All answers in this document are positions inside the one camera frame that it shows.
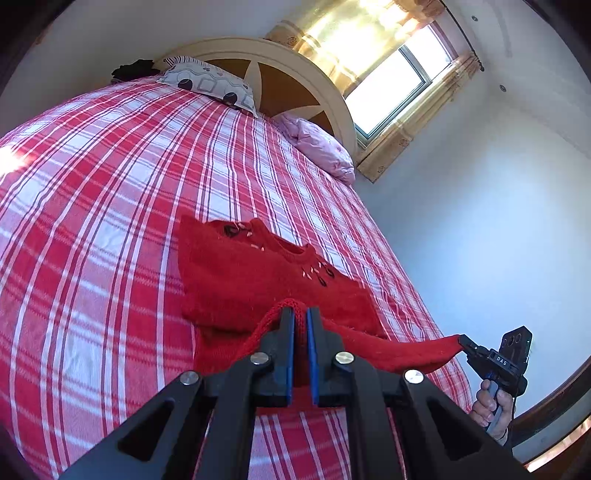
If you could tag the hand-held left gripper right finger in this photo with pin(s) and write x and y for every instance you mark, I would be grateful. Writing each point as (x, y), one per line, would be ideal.
(314, 355)

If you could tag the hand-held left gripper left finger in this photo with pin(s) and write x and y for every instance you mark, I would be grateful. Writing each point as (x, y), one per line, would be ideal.
(290, 350)

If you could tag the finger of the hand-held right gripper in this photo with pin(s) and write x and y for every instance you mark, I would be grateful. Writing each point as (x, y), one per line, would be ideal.
(468, 342)
(475, 359)

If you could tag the red knitted sweater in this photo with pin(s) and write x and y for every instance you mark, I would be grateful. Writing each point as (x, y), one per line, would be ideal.
(231, 286)

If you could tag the person's right hand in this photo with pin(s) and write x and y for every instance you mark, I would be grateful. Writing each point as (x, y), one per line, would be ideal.
(487, 408)

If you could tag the pink pillow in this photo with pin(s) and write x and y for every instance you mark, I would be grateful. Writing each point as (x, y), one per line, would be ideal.
(323, 147)

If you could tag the yellow curtain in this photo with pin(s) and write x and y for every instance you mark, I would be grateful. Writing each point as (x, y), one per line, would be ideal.
(415, 124)
(332, 37)

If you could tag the bed with red plaid sheet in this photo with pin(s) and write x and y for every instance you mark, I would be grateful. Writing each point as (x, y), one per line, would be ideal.
(92, 207)

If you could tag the small sliding window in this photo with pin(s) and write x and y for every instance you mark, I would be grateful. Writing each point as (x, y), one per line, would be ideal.
(392, 87)

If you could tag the grey patterned pillow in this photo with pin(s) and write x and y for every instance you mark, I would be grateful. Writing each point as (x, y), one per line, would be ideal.
(207, 83)

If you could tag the cream wooden headboard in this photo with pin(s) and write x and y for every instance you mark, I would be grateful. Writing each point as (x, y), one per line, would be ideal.
(277, 48)

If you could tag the black curtain rod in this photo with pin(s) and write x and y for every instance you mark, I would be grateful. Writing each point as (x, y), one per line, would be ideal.
(466, 37)

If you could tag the dark cloth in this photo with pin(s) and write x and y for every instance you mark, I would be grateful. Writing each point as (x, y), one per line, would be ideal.
(131, 70)

